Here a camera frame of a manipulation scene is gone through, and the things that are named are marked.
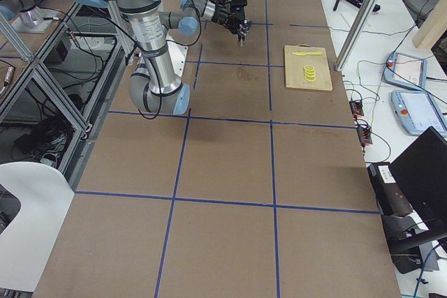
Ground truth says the wooden cutting board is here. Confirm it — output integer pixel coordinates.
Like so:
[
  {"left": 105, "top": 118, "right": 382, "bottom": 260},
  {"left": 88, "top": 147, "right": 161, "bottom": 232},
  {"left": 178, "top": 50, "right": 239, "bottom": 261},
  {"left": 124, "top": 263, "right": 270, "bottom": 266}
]
[{"left": 284, "top": 45, "right": 332, "bottom": 91}]

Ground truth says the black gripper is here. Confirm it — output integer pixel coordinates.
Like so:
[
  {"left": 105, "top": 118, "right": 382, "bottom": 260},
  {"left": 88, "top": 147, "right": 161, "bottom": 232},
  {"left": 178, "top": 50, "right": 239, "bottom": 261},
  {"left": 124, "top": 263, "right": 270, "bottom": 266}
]
[
  {"left": 228, "top": 0, "right": 247, "bottom": 22},
  {"left": 211, "top": 1, "right": 252, "bottom": 38}
]

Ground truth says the aluminium frame post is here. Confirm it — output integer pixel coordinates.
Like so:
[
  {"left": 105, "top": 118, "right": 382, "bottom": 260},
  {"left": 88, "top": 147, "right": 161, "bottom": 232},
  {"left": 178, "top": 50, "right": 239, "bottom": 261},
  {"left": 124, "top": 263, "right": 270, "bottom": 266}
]
[{"left": 335, "top": 0, "right": 377, "bottom": 71}]

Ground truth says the steel measuring jigger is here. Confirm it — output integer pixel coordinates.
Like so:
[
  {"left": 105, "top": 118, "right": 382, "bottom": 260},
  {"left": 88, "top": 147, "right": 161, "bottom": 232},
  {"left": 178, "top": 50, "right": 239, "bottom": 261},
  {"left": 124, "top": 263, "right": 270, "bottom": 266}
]
[{"left": 237, "top": 32, "right": 246, "bottom": 47}]

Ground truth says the yellow plastic knife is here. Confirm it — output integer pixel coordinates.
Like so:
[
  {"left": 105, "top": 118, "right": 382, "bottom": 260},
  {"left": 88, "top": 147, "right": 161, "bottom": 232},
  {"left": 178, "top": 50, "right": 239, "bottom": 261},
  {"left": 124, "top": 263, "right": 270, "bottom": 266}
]
[{"left": 291, "top": 51, "right": 323, "bottom": 57}]

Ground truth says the grey office chair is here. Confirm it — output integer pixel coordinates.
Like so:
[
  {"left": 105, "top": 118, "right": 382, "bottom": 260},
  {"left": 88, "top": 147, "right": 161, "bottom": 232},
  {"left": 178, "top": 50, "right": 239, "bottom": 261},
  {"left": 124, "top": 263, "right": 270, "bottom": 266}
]
[{"left": 403, "top": 0, "right": 439, "bottom": 20}]

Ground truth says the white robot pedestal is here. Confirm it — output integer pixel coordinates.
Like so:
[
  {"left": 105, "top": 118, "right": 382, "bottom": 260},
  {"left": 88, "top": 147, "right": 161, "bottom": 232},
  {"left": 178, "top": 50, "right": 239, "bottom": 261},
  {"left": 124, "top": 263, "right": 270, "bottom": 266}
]
[{"left": 166, "top": 31, "right": 188, "bottom": 78}]

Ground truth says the black monitor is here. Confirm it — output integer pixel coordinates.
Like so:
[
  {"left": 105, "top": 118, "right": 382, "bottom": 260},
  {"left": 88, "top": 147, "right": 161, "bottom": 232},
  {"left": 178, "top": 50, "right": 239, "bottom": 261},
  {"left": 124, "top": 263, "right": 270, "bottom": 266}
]
[{"left": 390, "top": 126, "right": 446, "bottom": 228}]

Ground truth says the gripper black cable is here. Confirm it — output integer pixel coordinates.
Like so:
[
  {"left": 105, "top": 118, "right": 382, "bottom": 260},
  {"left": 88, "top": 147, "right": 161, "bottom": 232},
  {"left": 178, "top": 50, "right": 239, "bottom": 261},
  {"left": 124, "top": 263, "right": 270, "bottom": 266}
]
[{"left": 111, "top": 0, "right": 231, "bottom": 120}]

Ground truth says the upper teach pendant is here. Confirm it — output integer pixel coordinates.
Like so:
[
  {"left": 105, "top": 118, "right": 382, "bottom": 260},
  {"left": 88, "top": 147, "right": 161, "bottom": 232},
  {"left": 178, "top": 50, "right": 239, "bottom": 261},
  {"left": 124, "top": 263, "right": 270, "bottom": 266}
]
[{"left": 383, "top": 52, "right": 427, "bottom": 90}]

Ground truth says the lower teach pendant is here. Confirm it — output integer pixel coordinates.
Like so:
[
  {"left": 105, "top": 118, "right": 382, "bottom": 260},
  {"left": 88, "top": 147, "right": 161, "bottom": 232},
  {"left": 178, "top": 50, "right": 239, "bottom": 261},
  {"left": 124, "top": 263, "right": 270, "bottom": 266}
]
[{"left": 391, "top": 90, "right": 446, "bottom": 137}]

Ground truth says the black box with label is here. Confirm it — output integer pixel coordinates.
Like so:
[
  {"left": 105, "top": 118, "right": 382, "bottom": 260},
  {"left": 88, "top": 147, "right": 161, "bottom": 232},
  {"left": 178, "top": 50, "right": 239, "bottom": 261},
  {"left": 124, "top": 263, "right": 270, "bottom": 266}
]
[{"left": 367, "top": 162, "right": 413, "bottom": 217}]

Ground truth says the teach pendant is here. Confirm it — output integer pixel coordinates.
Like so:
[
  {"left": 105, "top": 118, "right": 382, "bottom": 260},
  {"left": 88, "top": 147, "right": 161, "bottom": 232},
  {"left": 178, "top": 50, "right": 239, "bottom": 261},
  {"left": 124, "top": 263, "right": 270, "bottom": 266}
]
[
  {"left": 391, "top": 90, "right": 446, "bottom": 137},
  {"left": 383, "top": 52, "right": 427, "bottom": 90}
]

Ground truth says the wooden plank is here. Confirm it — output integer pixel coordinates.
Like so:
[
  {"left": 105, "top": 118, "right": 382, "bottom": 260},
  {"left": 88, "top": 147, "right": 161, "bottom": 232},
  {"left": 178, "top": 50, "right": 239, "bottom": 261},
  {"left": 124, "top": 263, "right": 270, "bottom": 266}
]
[{"left": 413, "top": 0, "right": 447, "bottom": 49}]

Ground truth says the clear glass cup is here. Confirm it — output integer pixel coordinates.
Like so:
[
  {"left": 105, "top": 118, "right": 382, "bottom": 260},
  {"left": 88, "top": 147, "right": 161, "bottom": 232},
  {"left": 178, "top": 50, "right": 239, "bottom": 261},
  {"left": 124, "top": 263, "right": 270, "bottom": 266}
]
[{"left": 238, "top": 20, "right": 252, "bottom": 36}]

